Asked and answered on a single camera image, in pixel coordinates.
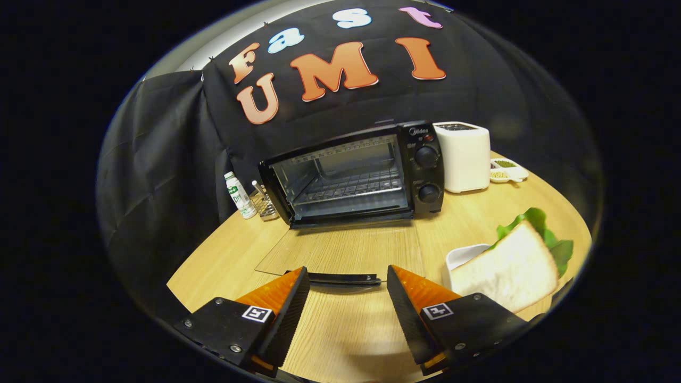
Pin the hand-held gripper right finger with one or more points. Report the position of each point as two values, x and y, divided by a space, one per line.
407 319

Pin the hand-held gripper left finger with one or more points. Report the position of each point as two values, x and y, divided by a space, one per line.
290 319

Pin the lettuce bread sandwich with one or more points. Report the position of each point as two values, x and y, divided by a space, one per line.
511 266

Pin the black toaster oven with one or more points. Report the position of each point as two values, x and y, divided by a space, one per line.
425 175

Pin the white pop-up toaster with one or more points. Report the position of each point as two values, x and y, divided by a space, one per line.
465 159

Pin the white square dish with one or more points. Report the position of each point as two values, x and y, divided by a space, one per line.
460 256

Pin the small white drink bottle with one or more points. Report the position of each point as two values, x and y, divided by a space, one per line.
242 199

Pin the white divided condiment dish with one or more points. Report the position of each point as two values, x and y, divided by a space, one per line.
518 171

